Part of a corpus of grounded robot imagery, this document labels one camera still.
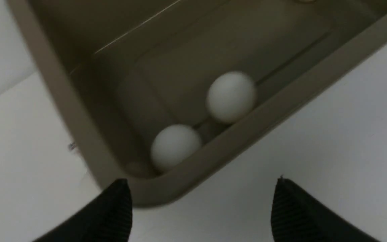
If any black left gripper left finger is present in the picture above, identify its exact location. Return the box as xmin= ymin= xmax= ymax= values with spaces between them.
xmin=35 ymin=179 xmax=133 ymax=242

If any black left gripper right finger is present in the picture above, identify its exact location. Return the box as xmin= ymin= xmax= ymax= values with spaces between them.
xmin=270 ymin=176 xmax=377 ymax=242

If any brown plastic bin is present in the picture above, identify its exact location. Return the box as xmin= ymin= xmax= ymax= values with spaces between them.
xmin=6 ymin=0 xmax=387 ymax=207

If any white ping-pong ball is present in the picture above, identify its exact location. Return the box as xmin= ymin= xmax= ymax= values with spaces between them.
xmin=206 ymin=71 xmax=258 ymax=124

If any white ping-pong ball front corner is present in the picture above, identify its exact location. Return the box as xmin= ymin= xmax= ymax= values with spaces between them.
xmin=150 ymin=124 xmax=203 ymax=172

